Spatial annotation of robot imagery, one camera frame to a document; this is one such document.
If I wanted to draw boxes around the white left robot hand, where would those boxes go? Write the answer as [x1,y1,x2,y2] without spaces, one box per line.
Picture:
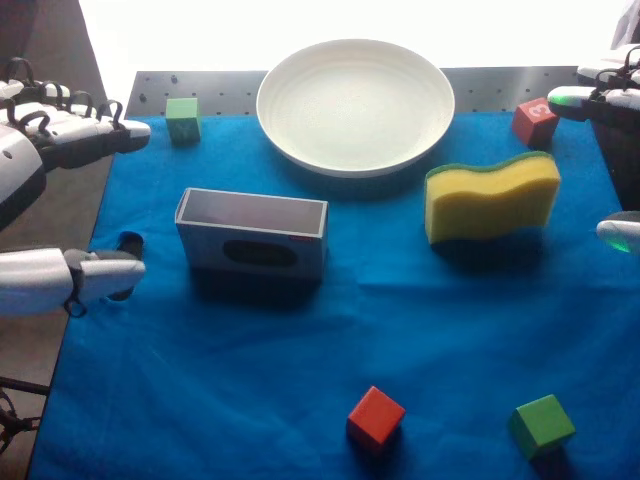
[547,44,640,255]

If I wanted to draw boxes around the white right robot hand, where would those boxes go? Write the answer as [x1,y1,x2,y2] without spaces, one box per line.
[0,57,151,319]

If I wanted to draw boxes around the yellow and green sponge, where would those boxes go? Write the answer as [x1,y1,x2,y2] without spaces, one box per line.
[424,151,562,246]

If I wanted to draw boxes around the maroon and grey cardboard box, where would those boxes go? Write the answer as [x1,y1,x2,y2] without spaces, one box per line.
[174,187,330,286]

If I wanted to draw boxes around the round white plate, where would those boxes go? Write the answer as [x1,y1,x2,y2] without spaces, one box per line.
[256,38,456,179]

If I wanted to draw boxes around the red block with number three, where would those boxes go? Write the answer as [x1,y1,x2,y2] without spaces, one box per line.
[511,98,560,150]

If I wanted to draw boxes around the green block with print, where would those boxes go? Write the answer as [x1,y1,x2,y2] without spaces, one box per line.
[165,97,202,146]

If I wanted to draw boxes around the black metal stand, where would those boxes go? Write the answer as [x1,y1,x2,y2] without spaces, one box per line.
[0,377,51,454]

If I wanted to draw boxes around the blue cloth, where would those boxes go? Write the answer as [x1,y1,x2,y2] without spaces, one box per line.
[27,112,640,480]

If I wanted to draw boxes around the plain green block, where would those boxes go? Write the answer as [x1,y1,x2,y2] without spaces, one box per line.
[509,393,577,460]

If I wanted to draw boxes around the plain red block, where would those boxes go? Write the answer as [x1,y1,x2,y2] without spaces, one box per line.
[346,385,407,449]

